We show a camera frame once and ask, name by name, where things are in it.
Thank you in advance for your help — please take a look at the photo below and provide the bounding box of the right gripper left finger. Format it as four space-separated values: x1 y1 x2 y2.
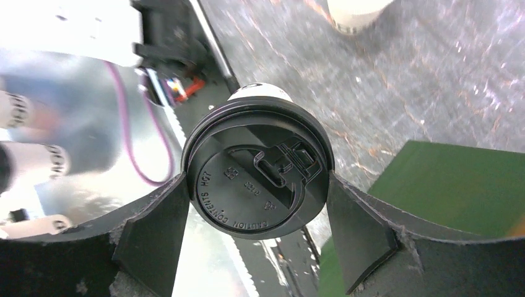
1 174 189 296

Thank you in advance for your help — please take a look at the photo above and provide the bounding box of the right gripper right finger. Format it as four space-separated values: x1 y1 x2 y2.
327 173 524 296

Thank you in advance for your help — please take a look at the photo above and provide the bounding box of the green paper bag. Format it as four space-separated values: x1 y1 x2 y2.
319 141 524 296

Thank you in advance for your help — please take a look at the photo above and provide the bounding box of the single white paper cup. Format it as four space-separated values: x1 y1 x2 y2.
228 82 293 102

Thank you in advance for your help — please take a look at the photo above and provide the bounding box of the white paper cup stack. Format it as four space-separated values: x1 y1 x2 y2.
327 0 394 35

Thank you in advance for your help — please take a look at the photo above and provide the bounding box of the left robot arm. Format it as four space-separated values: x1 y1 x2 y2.
1 1 207 80

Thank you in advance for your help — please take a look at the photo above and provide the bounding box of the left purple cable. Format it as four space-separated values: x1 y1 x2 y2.
104 61 176 187

